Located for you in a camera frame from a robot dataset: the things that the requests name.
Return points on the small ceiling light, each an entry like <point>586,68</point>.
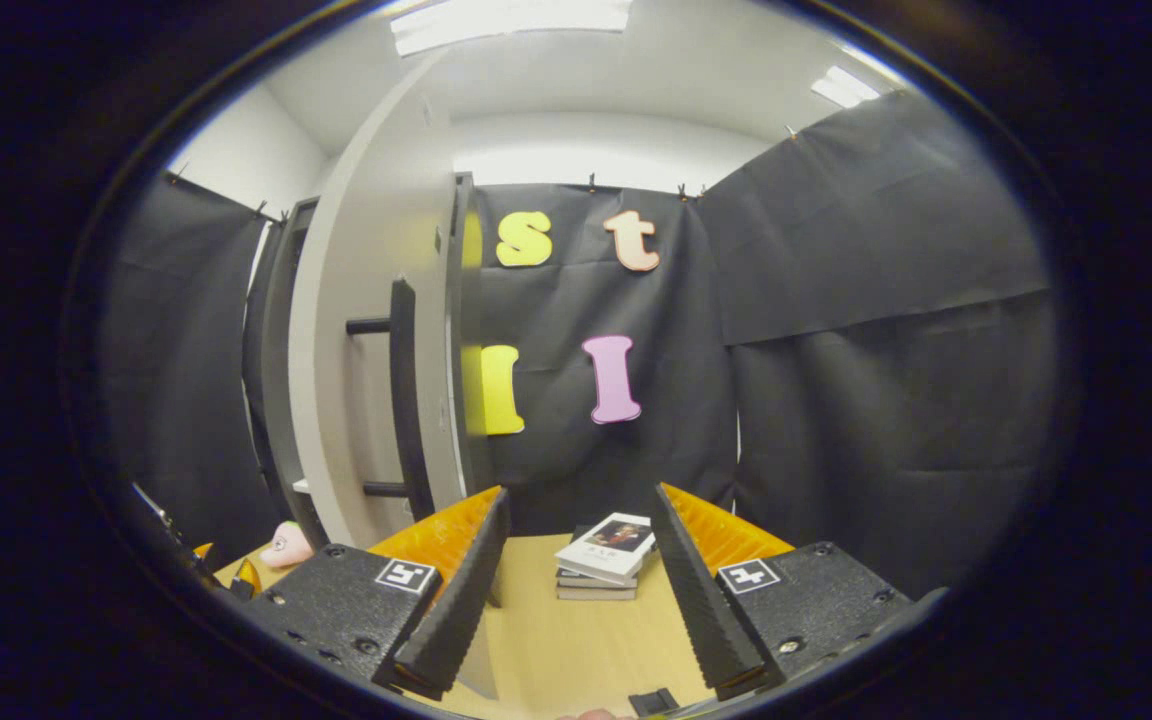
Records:
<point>844,87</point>

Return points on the white book with photo cover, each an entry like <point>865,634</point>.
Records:
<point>604,550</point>

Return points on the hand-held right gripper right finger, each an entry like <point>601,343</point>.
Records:
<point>701,600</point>

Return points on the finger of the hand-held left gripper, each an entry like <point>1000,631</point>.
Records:
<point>248,578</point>

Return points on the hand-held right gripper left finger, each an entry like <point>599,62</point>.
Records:
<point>461,600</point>

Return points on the black backdrop cloth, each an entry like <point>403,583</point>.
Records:
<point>886,420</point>

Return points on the pink plush toy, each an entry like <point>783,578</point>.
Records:
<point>286,545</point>

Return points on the grey book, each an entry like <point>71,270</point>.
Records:
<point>591,594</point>
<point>586,580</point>

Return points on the beige cabinet door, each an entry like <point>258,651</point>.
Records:
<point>356,250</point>

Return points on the long ceiling light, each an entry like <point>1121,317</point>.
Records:
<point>506,22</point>

